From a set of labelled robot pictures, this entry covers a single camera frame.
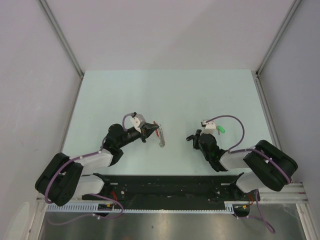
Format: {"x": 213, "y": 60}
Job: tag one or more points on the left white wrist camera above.
{"x": 138, "y": 121}

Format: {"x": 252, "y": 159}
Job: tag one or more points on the key with black tag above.
{"x": 191, "y": 137}

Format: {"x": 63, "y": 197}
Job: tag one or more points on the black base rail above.
{"x": 171, "y": 192}

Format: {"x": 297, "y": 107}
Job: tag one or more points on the right aluminium frame post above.
{"x": 279, "y": 35}

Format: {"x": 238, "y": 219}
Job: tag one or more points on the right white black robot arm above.
{"x": 269, "y": 166}

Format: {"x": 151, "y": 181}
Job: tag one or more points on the key with green tag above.
{"x": 220, "y": 129}

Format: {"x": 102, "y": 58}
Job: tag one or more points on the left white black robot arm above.
{"x": 68, "y": 177}

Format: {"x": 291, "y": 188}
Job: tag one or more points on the left aluminium frame post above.
{"x": 48, "y": 13}

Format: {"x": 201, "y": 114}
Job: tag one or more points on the aluminium frame post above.
{"x": 279, "y": 35}
{"x": 48, "y": 13}

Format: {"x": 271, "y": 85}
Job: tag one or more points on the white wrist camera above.
{"x": 208, "y": 127}
{"x": 138, "y": 121}

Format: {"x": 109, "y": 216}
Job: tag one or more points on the silver red keyring holder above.
{"x": 160, "y": 135}

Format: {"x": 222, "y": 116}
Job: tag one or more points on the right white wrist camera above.
{"x": 208, "y": 127}

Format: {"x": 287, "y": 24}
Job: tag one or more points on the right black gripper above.
{"x": 195, "y": 139}

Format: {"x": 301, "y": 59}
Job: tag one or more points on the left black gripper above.
{"x": 146, "y": 130}

